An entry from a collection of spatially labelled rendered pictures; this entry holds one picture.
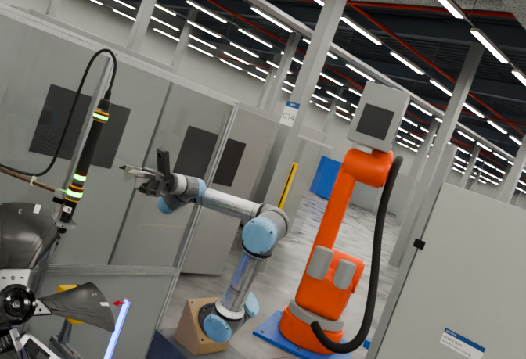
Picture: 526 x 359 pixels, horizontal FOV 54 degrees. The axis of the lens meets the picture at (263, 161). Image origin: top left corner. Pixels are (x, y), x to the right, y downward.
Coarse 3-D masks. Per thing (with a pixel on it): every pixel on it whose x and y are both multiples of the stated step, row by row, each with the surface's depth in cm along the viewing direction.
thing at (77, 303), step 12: (72, 288) 177; (84, 288) 179; (96, 288) 182; (48, 300) 164; (60, 300) 167; (72, 300) 170; (84, 300) 173; (96, 300) 176; (60, 312) 161; (72, 312) 164; (84, 312) 167; (96, 312) 171; (108, 312) 175; (96, 324) 167; (108, 324) 170
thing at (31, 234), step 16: (0, 208) 168; (16, 208) 169; (32, 208) 170; (48, 208) 172; (0, 224) 165; (16, 224) 166; (32, 224) 167; (48, 224) 169; (0, 240) 163; (16, 240) 163; (32, 240) 164; (48, 240) 166; (0, 256) 161; (16, 256) 160; (32, 256) 161
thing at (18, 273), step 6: (6, 270) 159; (12, 270) 159; (18, 270) 159; (24, 270) 159; (30, 270) 159; (0, 276) 157; (6, 276) 157; (18, 276) 157; (24, 276) 157; (0, 282) 156; (6, 282) 156; (12, 282) 156; (18, 282) 156; (24, 282) 156; (0, 288) 155
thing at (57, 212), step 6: (54, 192) 156; (60, 192) 156; (54, 198) 156; (60, 198) 156; (60, 204) 156; (54, 210) 156; (60, 210) 157; (54, 216) 156; (60, 216) 158; (54, 222) 155; (60, 222) 155; (72, 222) 159; (72, 228) 156
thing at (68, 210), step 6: (108, 96) 155; (102, 102) 154; (108, 102) 154; (102, 108) 154; (108, 108) 155; (66, 204) 156; (72, 204) 156; (66, 210) 156; (72, 210) 156; (66, 216) 156; (72, 216) 158; (66, 222) 156; (60, 228) 157; (66, 228) 158
